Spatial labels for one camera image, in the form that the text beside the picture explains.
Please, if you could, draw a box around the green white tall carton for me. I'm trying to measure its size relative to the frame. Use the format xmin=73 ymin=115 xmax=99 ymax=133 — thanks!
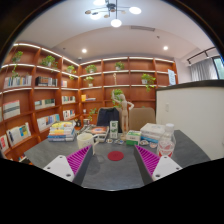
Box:
xmin=110 ymin=121 xmax=118 ymax=139

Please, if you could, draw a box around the green white small box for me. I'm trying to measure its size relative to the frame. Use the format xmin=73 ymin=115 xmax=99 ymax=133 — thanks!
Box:
xmin=126 ymin=130 xmax=141 ymax=145

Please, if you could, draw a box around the wooden wall bookshelf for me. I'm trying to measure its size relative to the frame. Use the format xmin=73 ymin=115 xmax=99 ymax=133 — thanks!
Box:
xmin=0 ymin=43 xmax=176 ymax=161

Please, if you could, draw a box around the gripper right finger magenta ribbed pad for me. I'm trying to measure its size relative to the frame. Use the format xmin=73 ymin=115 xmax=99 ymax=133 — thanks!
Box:
xmin=134 ymin=145 xmax=182 ymax=185

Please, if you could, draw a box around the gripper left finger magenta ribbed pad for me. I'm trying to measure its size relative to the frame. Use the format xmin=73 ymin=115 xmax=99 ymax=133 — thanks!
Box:
xmin=44 ymin=145 xmax=93 ymax=185

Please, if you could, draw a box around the ceiling chandelier lamp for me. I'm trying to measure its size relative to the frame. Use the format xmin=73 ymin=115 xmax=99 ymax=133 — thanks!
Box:
xmin=85 ymin=0 xmax=142 ymax=28

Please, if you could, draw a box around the potted plant behind mannequin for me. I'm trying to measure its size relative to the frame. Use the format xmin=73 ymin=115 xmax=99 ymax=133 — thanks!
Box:
xmin=111 ymin=89 xmax=123 ymax=108

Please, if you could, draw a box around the white counter partition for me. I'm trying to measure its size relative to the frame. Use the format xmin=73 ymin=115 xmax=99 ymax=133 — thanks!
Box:
xmin=156 ymin=80 xmax=224 ymax=160

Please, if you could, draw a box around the stack of white boxes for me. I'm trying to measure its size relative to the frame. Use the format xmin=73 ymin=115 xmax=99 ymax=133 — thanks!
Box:
xmin=140 ymin=123 xmax=165 ymax=143

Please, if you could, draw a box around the grey window curtain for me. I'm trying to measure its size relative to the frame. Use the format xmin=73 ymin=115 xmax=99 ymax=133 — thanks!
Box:
xmin=190 ymin=58 xmax=217 ymax=81

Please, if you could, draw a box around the red round coaster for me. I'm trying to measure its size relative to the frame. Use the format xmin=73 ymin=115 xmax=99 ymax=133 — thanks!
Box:
xmin=108 ymin=151 xmax=124 ymax=161

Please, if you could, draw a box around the wooden artist mannequin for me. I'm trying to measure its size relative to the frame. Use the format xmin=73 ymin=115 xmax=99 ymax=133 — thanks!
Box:
xmin=112 ymin=91 xmax=134 ymax=137

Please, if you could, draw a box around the clear plastic water bottle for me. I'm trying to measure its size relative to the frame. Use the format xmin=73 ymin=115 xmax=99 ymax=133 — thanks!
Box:
xmin=157 ymin=123 xmax=176 ymax=157

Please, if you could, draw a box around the white ceramic mug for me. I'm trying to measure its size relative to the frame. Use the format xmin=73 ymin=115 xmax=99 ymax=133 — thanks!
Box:
xmin=77 ymin=133 xmax=99 ymax=148

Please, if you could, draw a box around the beige chair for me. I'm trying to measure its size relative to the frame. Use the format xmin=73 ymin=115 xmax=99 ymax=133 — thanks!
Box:
xmin=129 ymin=107 xmax=156 ymax=131

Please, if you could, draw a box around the stack of colourful books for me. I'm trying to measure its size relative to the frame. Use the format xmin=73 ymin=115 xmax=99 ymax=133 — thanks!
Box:
xmin=47 ymin=121 xmax=76 ymax=142

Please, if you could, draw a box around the book with orange cover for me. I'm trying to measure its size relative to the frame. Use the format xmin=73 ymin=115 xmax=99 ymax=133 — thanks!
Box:
xmin=88 ymin=126 xmax=109 ymax=142

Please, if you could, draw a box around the dark blue chair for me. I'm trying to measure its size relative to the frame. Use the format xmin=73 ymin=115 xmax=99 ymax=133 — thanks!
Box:
xmin=97 ymin=107 xmax=120 ymax=126

